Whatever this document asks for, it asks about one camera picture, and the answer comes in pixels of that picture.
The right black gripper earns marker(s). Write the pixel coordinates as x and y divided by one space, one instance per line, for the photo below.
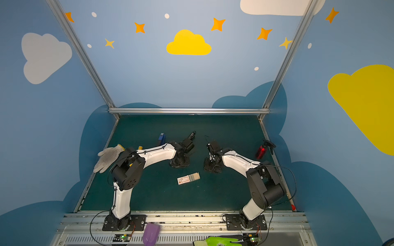
212 164

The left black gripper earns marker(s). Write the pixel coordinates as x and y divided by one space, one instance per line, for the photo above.
179 160

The red white staple box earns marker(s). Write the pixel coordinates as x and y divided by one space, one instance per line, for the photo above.
188 178

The black stapler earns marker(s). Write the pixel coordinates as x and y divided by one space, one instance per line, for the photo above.
192 135

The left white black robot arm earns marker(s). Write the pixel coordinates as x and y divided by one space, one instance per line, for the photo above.
128 171

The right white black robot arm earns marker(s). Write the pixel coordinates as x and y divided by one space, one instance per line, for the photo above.
265 185

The red spray bottle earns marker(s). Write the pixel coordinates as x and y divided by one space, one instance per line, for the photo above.
264 148

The white knit work glove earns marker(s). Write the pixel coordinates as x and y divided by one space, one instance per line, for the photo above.
107 157

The green work glove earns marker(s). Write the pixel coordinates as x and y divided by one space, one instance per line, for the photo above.
218 241

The right green circuit board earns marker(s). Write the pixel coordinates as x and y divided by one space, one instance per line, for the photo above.
252 239

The green circuit board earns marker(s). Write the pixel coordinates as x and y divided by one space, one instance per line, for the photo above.
252 239
122 238

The left green circuit board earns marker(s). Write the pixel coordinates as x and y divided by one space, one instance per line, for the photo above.
122 238

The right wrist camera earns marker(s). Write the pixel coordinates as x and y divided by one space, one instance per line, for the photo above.
213 147

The aluminium frame rear crossbar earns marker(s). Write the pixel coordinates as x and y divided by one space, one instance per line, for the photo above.
191 111

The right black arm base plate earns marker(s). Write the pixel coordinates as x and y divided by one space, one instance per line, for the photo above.
238 222

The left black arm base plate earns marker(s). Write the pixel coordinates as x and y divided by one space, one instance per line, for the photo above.
137 222

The aluminium front rail bed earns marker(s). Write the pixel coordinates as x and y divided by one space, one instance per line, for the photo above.
182 228

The aluminium frame right post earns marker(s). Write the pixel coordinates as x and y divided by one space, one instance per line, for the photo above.
290 53

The aluminium frame post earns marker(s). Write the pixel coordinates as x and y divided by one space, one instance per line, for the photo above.
290 53
66 25

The aluminium frame left post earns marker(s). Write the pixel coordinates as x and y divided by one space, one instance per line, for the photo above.
66 25

